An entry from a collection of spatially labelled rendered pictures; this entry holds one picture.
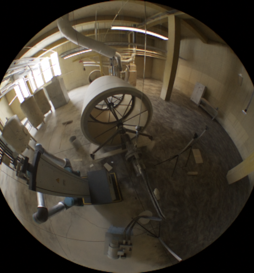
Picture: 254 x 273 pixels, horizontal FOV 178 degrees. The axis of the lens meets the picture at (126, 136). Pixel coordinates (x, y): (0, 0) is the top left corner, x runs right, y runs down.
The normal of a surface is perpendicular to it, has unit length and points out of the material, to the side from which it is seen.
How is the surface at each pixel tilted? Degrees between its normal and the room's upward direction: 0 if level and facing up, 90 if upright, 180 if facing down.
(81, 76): 90
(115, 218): 0
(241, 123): 90
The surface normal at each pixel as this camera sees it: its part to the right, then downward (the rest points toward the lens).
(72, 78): 0.34, 0.73
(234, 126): -0.94, 0.27
